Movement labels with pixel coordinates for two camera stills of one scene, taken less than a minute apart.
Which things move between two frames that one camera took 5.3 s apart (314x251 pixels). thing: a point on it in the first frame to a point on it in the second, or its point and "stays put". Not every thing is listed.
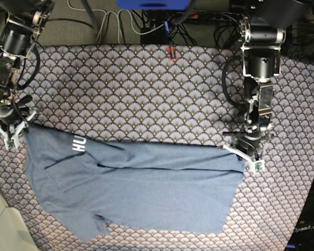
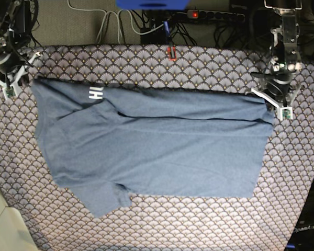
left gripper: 10,114 to 6,62
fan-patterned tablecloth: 170,94 stays put
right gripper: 248,139 to 278,85
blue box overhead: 153,4 stays put
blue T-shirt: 94,187 to 104,144
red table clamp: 171,53 stays put
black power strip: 215,15 stays put
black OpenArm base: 309,234 stays put
